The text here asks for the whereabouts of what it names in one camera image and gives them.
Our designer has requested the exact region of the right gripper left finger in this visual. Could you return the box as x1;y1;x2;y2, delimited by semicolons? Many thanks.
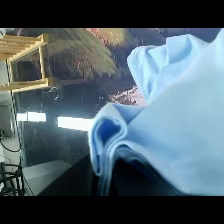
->
38;153;100;197

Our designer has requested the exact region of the light blue garment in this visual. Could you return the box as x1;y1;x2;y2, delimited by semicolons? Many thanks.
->
87;28;224;197

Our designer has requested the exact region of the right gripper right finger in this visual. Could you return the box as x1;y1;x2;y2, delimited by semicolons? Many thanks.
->
109;157;185;197

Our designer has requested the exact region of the wooden rack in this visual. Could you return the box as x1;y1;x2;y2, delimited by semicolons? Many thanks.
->
0;33;57;94

